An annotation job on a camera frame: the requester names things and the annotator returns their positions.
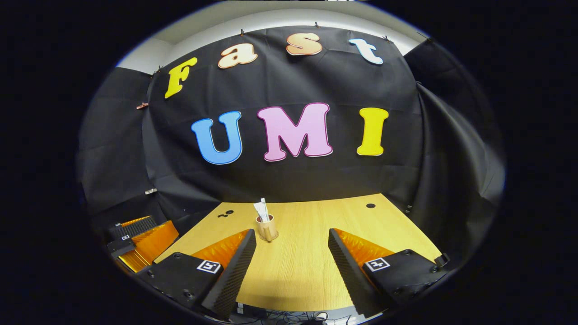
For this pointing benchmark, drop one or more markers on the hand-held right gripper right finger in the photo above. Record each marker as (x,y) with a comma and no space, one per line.
(345,266)

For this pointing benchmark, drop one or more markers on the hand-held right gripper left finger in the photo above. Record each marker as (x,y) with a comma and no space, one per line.
(235,271)

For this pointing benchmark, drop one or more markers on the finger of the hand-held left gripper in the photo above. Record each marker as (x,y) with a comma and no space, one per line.
(135,226)
(153,241)

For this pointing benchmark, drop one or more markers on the beige cup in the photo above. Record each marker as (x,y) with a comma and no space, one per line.
(266,230)

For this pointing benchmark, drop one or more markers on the white toothpaste tube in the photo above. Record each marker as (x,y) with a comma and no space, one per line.
(259,212)

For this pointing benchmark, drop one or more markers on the wooden desktop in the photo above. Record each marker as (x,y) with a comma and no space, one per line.
(302,253)

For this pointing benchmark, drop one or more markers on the silver clip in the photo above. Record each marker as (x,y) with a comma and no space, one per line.
(151,191)

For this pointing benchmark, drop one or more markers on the black backdrop cloth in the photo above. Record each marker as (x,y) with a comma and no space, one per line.
(293,180)

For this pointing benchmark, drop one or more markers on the copper clip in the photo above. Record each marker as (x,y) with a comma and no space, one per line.
(142,106)

